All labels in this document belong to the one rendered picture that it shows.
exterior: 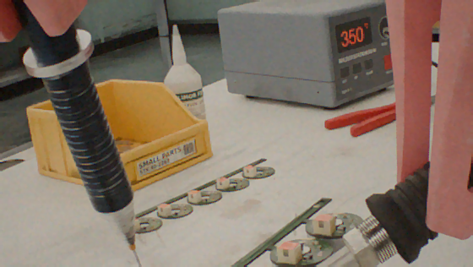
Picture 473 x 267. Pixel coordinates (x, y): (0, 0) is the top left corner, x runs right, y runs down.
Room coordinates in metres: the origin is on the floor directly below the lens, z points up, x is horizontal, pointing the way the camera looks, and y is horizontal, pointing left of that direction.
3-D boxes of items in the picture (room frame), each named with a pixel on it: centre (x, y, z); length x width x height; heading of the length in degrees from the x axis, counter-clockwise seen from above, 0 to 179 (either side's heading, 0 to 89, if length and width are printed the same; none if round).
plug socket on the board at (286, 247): (0.27, -0.02, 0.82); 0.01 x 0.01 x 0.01; 52
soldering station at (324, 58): (0.79, -0.10, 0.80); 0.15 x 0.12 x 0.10; 39
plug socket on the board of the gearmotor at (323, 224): (0.29, -0.04, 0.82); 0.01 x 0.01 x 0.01; 52
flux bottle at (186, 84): (0.70, 0.03, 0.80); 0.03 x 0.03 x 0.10
